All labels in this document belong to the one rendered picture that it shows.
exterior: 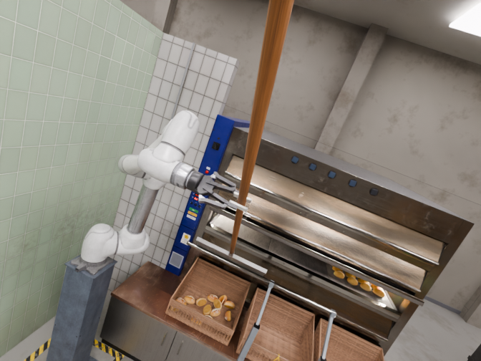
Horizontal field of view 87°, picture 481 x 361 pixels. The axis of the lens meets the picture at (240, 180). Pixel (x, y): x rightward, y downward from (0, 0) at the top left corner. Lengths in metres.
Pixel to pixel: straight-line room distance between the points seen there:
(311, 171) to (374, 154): 3.71
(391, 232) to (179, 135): 1.86
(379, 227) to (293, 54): 4.17
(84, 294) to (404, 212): 2.32
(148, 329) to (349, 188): 1.94
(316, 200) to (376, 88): 3.90
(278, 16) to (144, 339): 2.41
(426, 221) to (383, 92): 3.76
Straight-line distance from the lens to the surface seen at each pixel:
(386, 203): 2.27
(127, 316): 2.47
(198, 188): 0.92
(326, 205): 2.18
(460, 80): 6.27
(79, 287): 2.02
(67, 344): 2.37
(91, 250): 1.86
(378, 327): 2.74
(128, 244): 1.85
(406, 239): 2.40
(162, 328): 2.36
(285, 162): 2.11
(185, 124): 0.98
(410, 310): 2.70
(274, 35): 0.39
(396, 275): 2.50
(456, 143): 6.25
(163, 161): 0.94
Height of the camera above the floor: 2.25
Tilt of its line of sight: 15 degrees down
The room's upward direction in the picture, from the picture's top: 21 degrees clockwise
